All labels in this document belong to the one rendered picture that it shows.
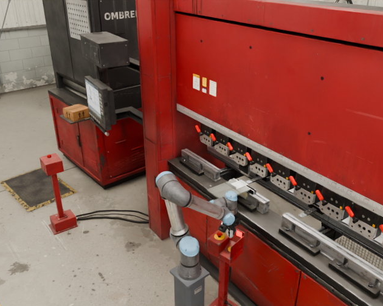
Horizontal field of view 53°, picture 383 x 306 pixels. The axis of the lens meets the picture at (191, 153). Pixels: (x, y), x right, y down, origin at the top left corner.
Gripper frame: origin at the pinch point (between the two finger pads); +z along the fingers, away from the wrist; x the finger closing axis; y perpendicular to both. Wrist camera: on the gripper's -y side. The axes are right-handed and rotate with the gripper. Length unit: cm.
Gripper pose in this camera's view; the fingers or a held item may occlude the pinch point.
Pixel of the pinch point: (229, 237)
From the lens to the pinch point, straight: 267.8
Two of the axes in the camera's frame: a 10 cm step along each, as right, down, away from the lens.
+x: -7.6, -2.9, 5.8
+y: 6.5, -4.2, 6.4
